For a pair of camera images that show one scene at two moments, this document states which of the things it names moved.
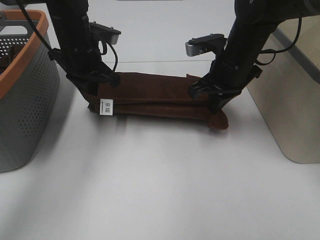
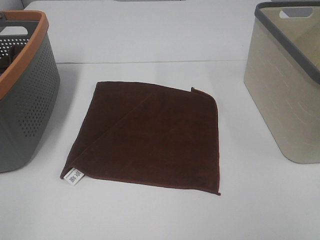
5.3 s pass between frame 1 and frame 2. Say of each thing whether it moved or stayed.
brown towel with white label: moved
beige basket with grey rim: stayed
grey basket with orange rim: stayed
